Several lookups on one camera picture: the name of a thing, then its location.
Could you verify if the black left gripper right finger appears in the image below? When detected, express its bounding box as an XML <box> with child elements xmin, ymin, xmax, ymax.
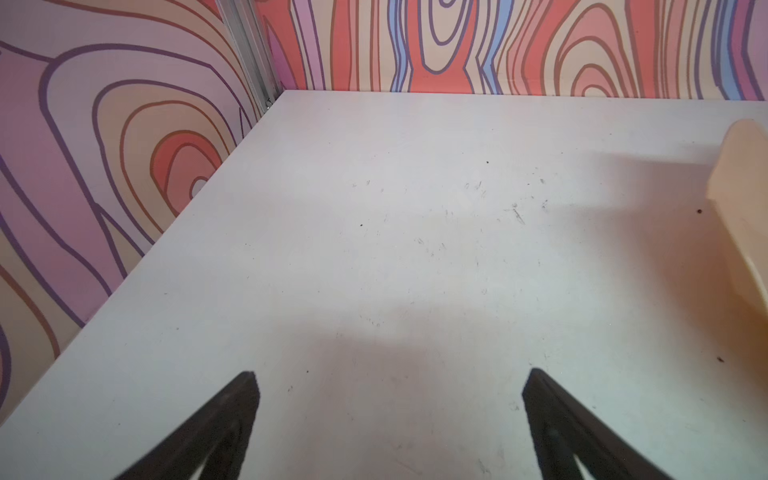
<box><xmin>522</xmin><ymin>368</ymin><xmax>669</xmax><ymax>479</ymax></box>

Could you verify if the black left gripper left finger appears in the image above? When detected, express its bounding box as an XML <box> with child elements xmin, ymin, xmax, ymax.
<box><xmin>118</xmin><ymin>371</ymin><xmax>260</xmax><ymax>479</ymax></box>

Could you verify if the peach scalloped fruit bowl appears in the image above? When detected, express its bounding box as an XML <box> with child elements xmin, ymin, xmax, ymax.
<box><xmin>706</xmin><ymin>119</ymin><xmax>767</xmax><ymax>317</ymax></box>

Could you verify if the aluminium corner frame post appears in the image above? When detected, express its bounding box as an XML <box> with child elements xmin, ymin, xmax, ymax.
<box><xmin>216</xmin><ymin>0</ymin><xmax>283</xmax><ymax>116</ymax></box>

